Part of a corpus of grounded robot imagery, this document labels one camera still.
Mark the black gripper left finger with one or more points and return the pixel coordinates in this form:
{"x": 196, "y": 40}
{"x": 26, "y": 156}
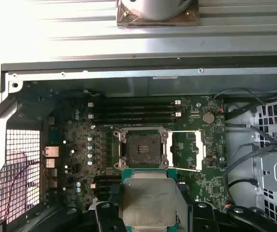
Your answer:
{"x": 104, "y": 217}

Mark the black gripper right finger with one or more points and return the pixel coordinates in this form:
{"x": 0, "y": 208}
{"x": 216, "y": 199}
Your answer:
{"x": 203, "y": 217}

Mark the silver topped CPU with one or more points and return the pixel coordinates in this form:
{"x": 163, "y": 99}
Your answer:
{"x": 149, "y": 205}

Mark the metal socket cover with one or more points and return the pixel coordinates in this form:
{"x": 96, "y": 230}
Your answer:
{"x": 200, "y": 154}

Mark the RAM slot with white clips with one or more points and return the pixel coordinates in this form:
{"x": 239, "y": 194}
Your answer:
{"x": 102, "y": 186}
{"x": 133, "y": 103}
{"x": 133, "y": 115}

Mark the RAM slot with black clips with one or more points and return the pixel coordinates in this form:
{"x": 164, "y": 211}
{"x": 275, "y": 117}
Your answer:
{"x": 107, "y": 178}
{"x": 133, "y": 109}
{"x": 133, "y": 120}

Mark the CPU socket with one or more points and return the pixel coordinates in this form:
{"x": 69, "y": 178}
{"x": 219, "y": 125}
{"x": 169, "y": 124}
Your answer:
{"x": 141, "y": 142}

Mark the green motherboard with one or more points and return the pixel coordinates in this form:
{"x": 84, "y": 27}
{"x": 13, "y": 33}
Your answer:
{"x": 213, "y": 145}

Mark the silver metal drive cage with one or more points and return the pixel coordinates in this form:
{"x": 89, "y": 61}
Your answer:
{"x": 268, "y": 164}

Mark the silver coin battery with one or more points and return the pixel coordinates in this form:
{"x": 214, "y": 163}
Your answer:
{"x": 208, "y": 118}

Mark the black PC case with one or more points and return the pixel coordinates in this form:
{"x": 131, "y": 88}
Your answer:
{"x": 128, "y": 75}

